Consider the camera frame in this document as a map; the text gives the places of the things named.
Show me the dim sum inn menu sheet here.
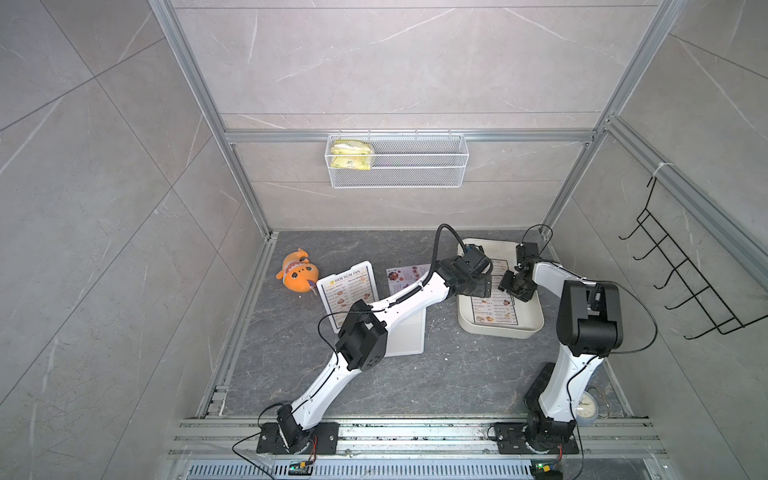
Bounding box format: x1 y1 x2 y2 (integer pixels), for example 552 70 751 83
471 259 518 327

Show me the special menu sheet pink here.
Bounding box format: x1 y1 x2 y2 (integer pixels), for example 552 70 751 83
386 264 430 295

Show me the white menu holder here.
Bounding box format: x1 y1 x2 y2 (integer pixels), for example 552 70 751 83
385 309 426 358

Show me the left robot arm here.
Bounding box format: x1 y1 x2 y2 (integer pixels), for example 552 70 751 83
277 244 493 453

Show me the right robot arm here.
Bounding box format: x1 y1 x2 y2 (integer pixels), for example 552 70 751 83
499 242 623 452

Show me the rear menu holder with menu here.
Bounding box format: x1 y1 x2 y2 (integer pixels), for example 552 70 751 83
318 261 379 333

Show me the cream plastic tray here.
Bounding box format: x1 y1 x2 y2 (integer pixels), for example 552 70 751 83
458 238 544 339

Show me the black remote-like pad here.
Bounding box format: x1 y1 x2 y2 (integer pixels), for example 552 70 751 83
524 362 555 411

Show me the small analog clock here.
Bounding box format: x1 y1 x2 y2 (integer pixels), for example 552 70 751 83
573 391 600 426

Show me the orange plush toy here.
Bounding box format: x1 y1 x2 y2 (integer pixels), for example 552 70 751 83
275 248 319 293

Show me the yellow snack packet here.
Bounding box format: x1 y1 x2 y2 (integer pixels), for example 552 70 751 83
330 139 375 171

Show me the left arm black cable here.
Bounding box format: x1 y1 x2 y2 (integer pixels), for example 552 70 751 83
419 223 475 289

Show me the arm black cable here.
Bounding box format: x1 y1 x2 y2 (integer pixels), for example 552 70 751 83
520 223 659 480
419 223 475 289

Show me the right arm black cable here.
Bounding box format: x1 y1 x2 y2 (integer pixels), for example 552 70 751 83
520 223 659 480

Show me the white wire mesh basket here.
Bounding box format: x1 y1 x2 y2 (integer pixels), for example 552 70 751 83
324 133 469 189

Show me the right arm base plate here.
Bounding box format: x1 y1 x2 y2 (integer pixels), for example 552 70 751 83
487 421 580 455

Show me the black wire hook rack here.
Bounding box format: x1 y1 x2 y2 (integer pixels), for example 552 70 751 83
619 177 767 341

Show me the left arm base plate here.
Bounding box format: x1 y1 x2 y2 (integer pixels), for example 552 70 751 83
256 422 340 455

